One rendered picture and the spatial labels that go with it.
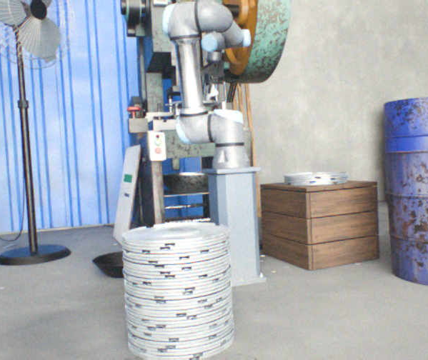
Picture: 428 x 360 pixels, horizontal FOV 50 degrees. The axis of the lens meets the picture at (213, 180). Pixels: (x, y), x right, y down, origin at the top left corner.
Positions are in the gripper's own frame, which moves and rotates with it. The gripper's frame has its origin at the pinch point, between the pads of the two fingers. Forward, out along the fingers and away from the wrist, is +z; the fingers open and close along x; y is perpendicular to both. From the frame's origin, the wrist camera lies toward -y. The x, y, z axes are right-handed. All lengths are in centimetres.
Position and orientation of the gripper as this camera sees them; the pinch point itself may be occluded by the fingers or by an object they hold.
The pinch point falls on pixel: (206, 98)
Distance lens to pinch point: 236.0
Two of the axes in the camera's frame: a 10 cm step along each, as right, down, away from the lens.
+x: -3.1, -4.5, 8.4
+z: -0.9, 8.9, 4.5
